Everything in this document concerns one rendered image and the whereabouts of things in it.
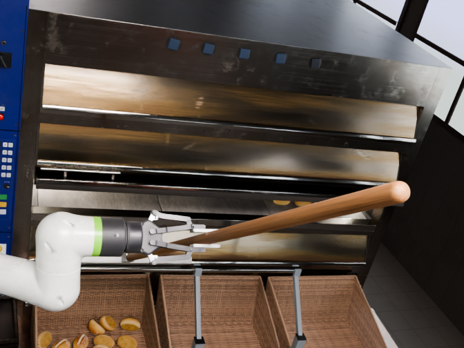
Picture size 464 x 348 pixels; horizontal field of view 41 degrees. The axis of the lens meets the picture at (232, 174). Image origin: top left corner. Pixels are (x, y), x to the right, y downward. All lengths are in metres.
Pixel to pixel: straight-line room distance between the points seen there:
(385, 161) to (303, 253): 0.65
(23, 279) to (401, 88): 2.12
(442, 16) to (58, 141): 3.48
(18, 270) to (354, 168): 2.06
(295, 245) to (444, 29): 2.56
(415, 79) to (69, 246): 2.10
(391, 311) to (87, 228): 3.78
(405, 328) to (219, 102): 2.70
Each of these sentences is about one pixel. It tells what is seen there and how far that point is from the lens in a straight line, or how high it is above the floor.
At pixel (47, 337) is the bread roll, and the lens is 3.10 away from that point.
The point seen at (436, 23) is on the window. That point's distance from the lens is 5.35.
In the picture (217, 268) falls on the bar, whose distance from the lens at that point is 2.77.
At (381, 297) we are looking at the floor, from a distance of 5.07.
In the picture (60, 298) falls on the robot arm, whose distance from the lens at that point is 1.48.
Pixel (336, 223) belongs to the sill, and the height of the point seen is 1.18.
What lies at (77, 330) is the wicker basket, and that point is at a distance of 3.21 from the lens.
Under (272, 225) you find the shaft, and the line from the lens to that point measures 1.15.
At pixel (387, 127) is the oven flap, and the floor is 1.77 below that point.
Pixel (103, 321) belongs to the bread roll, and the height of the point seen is 0.66.
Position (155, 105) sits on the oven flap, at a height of 1.76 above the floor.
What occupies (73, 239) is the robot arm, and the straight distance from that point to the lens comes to 1.42.
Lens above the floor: 2.81
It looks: 28 degrees down
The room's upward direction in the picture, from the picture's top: 14 degrees clockwise
